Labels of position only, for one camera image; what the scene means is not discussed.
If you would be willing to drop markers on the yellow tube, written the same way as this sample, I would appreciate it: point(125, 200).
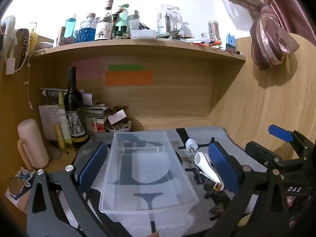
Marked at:
point(59, 135)

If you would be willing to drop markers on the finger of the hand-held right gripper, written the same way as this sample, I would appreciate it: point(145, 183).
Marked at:
point(264, 155)
point(281, 132)

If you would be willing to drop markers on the tall blue liquid bottle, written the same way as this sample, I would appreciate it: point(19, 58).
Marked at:
point(70, 27)

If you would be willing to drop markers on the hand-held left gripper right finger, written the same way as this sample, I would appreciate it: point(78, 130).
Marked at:
point(224, 167)

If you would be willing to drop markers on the small red box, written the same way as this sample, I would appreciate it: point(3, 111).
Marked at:
point(100, 127)

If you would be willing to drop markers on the clear blister pack of tools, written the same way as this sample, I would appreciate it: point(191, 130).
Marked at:
point(170, 19)

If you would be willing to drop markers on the stack of papers and booklets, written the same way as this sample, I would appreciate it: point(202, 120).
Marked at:
point(96, 111)

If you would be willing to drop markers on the green glass bottle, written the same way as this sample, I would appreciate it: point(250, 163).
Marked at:
point(122, 22)

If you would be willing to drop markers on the pink sticky note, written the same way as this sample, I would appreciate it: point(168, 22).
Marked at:
point(86, 69)

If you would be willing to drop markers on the white handheld facial device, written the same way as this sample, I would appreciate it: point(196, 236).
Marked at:
point(206, 165)

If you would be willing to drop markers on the wooden shelf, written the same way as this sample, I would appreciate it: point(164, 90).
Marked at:
point(138, 47)

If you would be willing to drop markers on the rolled newspaper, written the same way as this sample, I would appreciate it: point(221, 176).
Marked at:
point(50, 92)

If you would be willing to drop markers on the grey patterned mat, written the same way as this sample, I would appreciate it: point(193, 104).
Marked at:
point(205, 133)

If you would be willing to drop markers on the green spray bottle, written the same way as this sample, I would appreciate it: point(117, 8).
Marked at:
point(64, 126)

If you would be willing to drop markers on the green sticky note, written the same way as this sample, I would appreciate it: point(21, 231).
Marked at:
point(125, 67)

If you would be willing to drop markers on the dark wine bottle elephant label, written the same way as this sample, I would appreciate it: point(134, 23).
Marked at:
point(74, 108)

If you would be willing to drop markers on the clear bottle white label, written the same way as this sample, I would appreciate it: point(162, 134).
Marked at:
point(104, 27)

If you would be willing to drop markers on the white plastic box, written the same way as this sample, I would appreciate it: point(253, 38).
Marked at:
point(143, 34)

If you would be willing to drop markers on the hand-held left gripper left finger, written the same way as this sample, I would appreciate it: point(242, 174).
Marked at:
point(92, 163)

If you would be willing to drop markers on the white cloth bag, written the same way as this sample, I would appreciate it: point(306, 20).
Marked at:
point(8, 27)

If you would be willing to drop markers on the orange sticky note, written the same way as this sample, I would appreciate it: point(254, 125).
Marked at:
point(129, 78)

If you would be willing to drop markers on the white handwritten note paper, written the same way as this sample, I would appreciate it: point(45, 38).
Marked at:
point(48, 118)

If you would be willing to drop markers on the bowl of polished stones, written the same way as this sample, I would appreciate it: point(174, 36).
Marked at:
point(118, 127)

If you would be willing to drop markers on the pink tied curtain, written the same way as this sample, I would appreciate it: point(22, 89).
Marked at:
point(269, 34)

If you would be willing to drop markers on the glass jar with sticks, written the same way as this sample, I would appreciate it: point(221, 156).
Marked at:
point(213, 29)

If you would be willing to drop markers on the blue plastic block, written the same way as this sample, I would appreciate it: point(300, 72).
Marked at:
point(230, 42)

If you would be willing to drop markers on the white card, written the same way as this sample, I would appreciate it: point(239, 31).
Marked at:
point(116, 117)

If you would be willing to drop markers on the round glass bottle blue liquid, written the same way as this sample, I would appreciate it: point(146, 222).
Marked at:
point(87, 30)

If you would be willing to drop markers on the fruit print card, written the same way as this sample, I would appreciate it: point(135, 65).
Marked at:
point(92, 124)

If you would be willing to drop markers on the clear plastic storage bin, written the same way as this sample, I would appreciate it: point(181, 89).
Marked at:
point(145, 167)

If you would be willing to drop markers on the round cork coaster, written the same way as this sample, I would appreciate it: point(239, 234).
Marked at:
point(16, 186)

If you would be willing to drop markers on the clear glass jar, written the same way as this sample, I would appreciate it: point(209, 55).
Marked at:
point(133, 21)

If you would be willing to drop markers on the white plug adapter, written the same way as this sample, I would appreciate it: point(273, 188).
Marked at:
point(191, 145)

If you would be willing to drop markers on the blue cartoon sticker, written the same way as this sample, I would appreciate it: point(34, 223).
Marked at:
point(24, 175)

